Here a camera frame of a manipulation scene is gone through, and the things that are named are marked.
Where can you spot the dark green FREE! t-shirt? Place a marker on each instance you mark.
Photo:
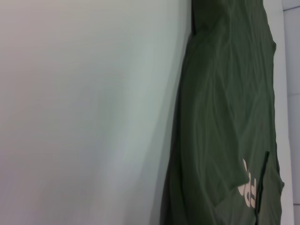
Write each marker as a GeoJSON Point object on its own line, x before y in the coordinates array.
{"type": "Point", "coordinates": [222, 93]}

